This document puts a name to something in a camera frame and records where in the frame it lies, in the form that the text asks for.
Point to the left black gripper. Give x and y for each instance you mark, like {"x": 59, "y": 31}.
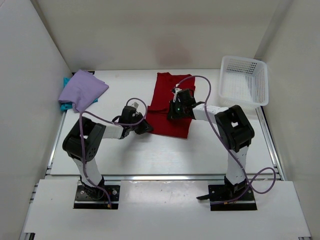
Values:
{"x": 145, "y": 128}

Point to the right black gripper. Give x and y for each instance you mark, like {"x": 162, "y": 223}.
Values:
{"x": 173, "y": 113}

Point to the red t shirt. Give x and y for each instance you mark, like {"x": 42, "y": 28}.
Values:
{"x": 158, "y": 110}

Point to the lavender t shirt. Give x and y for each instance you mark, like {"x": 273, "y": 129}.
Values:
{"x": 82, "y": 90}

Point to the teal t shirt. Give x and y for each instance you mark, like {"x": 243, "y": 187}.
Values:
{"x": 65, "y": 105}

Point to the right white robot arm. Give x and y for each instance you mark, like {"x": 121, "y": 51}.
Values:
{"x": 234, "y": 129}

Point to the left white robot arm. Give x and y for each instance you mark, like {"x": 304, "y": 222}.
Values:
{"x": 84, "y": 139}

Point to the white plastic laundry basket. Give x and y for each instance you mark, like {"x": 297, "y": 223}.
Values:
{"x": 244, "y": 82}

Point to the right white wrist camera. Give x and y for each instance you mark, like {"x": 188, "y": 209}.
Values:
{"x": 175, "y": 93}

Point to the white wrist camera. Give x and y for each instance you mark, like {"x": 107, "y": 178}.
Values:
{"x": 135, "y": 105}
{"x": 175, "y": 93}

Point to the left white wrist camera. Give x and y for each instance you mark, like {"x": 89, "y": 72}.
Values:
{"x": 135, "y": 105}

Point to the aluminium rail bar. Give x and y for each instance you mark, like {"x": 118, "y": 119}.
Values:
{"x": 165, "y": 177}

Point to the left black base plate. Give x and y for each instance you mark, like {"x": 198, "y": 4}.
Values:
{"x": 115, "y": 197}

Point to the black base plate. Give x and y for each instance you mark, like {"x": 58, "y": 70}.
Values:
{"x": 222, "y": 199}
{"x": 115, "y": 197}

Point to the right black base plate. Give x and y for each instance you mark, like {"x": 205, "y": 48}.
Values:
{"x": 222, "y": 199}

